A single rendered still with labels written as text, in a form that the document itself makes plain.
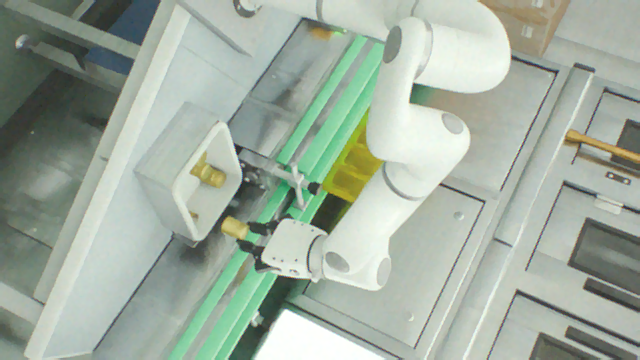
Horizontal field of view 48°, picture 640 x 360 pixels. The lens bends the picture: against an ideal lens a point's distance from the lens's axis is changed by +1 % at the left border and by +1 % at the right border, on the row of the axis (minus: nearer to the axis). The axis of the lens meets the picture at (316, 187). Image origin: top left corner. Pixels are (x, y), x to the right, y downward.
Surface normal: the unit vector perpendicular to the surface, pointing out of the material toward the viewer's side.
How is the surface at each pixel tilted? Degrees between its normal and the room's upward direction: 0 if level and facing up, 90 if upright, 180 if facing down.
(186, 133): 90
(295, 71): 90
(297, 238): 108
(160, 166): 90
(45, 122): 90
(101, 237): 0
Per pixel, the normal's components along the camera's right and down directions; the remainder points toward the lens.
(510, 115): -0.07, -0.51
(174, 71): 0.88, 0.38
